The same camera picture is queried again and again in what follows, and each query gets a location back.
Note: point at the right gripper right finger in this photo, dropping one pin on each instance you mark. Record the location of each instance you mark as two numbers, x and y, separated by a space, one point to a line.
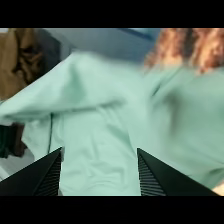
163 181

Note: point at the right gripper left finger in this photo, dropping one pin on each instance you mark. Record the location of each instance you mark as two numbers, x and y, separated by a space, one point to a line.
36 181

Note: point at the mint green shirt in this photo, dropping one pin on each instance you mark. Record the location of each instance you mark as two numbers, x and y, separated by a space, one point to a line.
100 110

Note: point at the brown garment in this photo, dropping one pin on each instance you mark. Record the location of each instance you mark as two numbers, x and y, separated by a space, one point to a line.
15 63

